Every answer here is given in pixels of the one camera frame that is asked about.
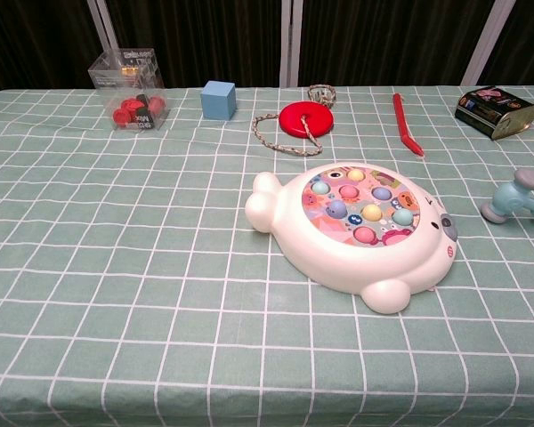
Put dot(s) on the light blue toy hammer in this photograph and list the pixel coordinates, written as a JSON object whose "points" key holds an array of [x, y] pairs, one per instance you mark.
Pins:
{"points": [[509, 198]]}

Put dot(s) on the white seal whack-a-mole toy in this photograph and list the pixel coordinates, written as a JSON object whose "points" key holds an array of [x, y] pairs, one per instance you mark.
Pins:
{"points": [[351, 231]]}

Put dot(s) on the red plastic disc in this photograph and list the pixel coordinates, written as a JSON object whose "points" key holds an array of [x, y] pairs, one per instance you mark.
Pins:
{"points": [[296, 119]]}

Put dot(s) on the blue cube block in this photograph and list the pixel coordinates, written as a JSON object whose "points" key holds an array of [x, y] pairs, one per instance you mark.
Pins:
{"points": [[218, 100]]}

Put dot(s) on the green checked tablecloth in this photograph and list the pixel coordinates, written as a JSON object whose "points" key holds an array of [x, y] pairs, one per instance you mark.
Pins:
{"points": [[160, 289]]}

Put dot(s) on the red plastic stick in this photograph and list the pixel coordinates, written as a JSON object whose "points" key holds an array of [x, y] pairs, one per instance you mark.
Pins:
{"points": [[405, 126]]}

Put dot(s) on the dark curtain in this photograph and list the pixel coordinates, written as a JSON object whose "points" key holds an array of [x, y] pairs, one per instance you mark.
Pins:
{"points": [[204, 40]]}

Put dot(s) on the clear plastic box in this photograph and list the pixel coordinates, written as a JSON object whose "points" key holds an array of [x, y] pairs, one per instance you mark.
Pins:
{"points": [[127, 84]]}

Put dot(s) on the dark printed small box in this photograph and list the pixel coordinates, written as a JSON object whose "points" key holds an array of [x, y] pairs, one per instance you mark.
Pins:
{"points": [[494, 111]]}

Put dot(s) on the white metal frame pole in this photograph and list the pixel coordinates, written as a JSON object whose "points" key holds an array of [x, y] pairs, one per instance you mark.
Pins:
{"points": [[103, 26], [291, 40], [487, 40]]}

